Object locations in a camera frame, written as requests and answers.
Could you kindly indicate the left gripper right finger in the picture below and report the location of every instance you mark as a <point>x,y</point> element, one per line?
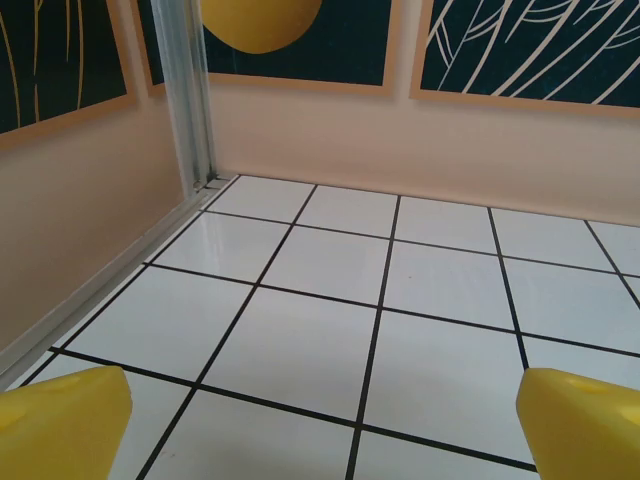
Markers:
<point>585,435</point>

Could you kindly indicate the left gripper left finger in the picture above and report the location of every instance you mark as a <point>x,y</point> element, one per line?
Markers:
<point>60,430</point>

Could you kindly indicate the aluminium floor rail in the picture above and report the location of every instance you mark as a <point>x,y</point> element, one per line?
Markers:
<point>100,280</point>

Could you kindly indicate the aluminium corner post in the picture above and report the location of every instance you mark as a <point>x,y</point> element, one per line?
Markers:
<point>185,100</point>

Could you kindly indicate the wall panel with gold lines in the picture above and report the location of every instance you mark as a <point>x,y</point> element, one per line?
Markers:
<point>60,50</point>

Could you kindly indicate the wall panel with leaf outlines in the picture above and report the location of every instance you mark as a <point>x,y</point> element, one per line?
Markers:
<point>525,50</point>

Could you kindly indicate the wall panel with gold oval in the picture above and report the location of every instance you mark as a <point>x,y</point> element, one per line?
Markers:
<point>300,50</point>

